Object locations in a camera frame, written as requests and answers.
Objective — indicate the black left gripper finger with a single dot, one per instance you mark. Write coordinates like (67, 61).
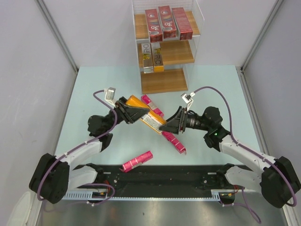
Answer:
(127, 109)
(135, 116)

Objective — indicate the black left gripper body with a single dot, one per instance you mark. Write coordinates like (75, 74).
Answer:
(122, 113)

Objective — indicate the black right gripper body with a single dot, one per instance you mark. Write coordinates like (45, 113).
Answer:
(184, 120)

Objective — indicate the pink toothpaste box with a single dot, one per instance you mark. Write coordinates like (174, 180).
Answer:
(145, 99)
(174, 141)
(137, 161)

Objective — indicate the orange toothpaste box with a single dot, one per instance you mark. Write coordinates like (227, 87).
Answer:
(147, 58)
(151, 119)

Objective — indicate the gold silver toothpaste box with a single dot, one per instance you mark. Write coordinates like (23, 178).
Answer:
(157, 57)

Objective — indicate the red silver 3D toothpaste box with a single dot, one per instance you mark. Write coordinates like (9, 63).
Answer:
(167, 22)

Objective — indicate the dark red toothpaste box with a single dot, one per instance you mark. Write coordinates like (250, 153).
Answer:
(184, 29)

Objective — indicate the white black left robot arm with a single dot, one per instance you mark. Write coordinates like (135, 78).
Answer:
(55, 175)

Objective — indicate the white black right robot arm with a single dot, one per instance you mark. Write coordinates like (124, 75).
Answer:
(274, 178)

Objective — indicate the clear acrylic wooden shelf unit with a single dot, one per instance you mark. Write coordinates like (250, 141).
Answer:
(178, 55)

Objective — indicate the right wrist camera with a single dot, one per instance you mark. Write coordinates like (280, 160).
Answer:
(188, 99)

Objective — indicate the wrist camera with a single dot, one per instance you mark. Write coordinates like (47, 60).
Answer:
(109, 95)
(188, 99)

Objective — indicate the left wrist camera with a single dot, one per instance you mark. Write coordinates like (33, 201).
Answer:
(109, 95)

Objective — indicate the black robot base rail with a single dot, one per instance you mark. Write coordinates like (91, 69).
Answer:
(166, 176)

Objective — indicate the white slotted cable duct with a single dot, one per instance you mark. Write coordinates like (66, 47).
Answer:
(153, 194)

